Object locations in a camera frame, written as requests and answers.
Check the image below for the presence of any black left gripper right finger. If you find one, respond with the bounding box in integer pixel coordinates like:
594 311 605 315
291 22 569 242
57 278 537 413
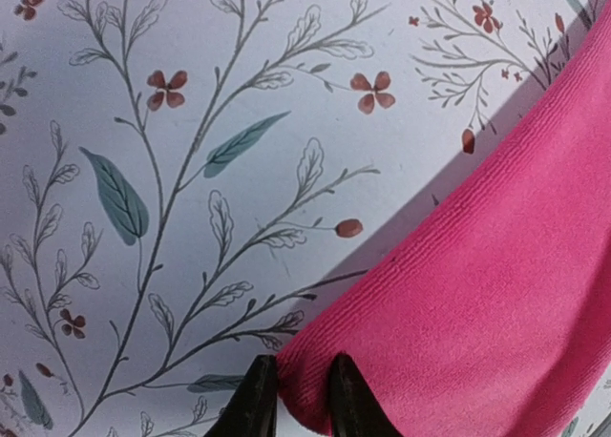
327 354 402 437

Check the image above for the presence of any floral patterned table mat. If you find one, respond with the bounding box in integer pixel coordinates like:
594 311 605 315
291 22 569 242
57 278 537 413
1 0 605 436

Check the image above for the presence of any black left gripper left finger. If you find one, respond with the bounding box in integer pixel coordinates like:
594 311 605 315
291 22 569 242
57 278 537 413
204 355 278 437

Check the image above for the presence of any pink towel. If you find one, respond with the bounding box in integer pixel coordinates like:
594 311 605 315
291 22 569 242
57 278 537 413
278 11 610 436

